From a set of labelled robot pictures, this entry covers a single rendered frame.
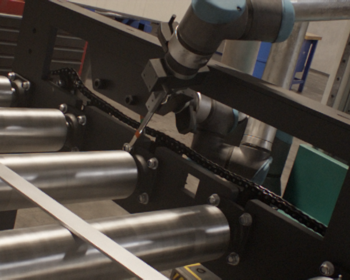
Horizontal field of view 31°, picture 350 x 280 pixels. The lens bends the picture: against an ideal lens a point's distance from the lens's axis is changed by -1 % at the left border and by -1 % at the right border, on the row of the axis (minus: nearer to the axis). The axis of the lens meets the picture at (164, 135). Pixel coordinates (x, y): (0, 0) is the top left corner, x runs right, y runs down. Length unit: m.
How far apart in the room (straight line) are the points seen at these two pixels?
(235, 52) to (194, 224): 0.90
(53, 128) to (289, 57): 0.69
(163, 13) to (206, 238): 5.16
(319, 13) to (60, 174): 0.68
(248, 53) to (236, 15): 0.84
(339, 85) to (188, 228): 1.14
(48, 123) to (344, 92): 1.04
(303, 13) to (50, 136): 0.70
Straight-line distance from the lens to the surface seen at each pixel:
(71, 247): 1.02
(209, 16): 1.16
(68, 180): 1.33
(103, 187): 1.40
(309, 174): 2.22
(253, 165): 1.78
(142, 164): 1.50
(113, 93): 1.63
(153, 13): 6.26
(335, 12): 1.51
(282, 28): 1.25
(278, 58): 1.82
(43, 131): 1.63
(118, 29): 1.61
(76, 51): 3.84
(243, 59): 2.01
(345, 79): 2.20
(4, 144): 1.58
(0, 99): 1.88
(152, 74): 1.28
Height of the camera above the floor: 1.37
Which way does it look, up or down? 15 degrees down
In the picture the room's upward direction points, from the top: 15 degrees clockwise
